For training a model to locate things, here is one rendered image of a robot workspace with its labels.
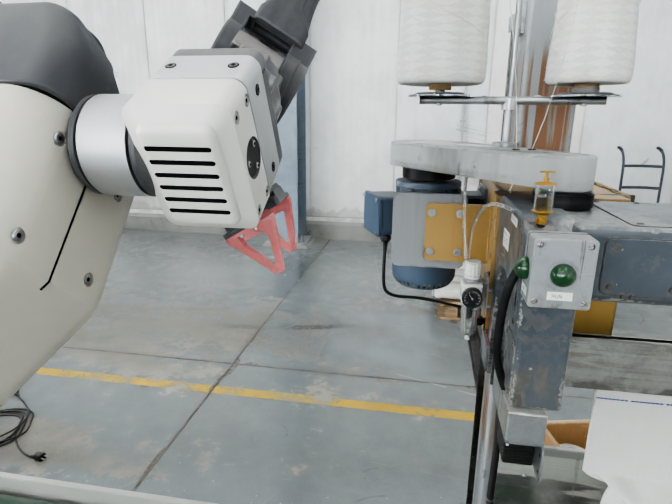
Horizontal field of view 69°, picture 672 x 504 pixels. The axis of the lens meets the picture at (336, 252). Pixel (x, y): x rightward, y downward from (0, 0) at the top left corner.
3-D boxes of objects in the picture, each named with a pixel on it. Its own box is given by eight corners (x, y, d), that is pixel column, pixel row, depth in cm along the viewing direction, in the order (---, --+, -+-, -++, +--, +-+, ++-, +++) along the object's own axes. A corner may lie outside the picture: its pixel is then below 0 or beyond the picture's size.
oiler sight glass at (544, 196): (534, 211, 66) (538, 185, 65) (531, 208, 68) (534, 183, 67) (554, 212, 66) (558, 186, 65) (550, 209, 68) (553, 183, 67)
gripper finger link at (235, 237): (308, 249, 68) (273, 190, 66) (300, 266, 61) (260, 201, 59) (267, 271, 70) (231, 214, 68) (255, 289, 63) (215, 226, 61)
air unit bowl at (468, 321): (459, 336, 92) (462, 305, 90) (458, 329, 95) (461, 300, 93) (476, 337, 91) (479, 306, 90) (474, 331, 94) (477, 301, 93)
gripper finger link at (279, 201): (314, 236, 75) (282, 182, 73) (308, 249, 68) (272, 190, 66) (277, 256, 76) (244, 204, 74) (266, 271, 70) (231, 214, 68)
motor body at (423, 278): (388, 290, 114) (393, 182, 107) (393, 271, 128) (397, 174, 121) (456, 295, 111) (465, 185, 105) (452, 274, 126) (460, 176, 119)
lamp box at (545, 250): (526, 306, 62) (534, 237, 60) (519, 294, 67) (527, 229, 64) (589, 311, 61) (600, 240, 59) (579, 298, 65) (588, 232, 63)
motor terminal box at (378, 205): (375, 248, 109) (376, 196, 105) (360, 238, 118) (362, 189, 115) (409, 246, 111) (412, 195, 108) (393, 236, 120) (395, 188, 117)
